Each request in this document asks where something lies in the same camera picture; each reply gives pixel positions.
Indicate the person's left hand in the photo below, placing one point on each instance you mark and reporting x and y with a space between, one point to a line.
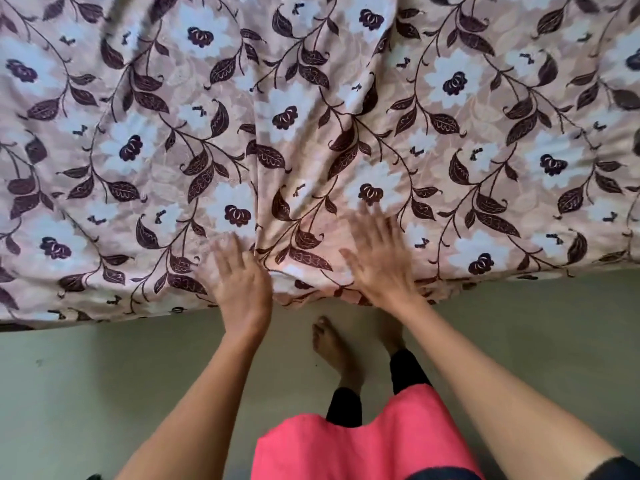
242 289

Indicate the person's right hand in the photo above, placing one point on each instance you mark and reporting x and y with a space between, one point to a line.
382 264

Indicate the pink floral bed sheet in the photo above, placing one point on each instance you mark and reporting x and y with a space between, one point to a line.
320 134

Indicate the person's right forearm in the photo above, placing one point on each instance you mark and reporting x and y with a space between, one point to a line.
510 399

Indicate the person's left forearm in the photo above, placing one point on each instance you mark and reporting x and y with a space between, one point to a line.
200 414

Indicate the person's left foot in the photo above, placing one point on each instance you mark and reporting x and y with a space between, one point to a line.
335 352

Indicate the person's black trousers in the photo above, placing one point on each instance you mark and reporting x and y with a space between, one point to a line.
405 369

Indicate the person's pink garment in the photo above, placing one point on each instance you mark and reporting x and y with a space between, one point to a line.
365 439

